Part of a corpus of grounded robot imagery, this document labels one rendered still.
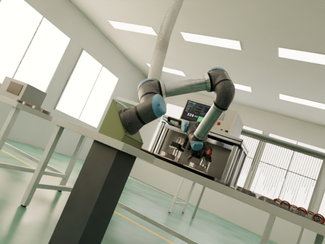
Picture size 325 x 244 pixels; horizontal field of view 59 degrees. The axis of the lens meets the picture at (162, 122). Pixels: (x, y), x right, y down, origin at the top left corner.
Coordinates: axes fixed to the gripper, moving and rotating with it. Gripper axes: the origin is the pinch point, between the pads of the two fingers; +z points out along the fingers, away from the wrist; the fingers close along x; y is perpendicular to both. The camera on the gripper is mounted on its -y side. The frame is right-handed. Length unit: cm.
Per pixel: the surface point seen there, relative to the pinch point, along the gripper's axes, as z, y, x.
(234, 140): -18.4, -23.1, 16.2
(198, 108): -31, -34, -20
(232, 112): -35, -36, 7
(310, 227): -4, 27, 76
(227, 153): -2.8, -31.2, 11.3
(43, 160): 25, 40, -115
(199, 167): -0.8, 4.0, 3.3
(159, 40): -71, -141, -130
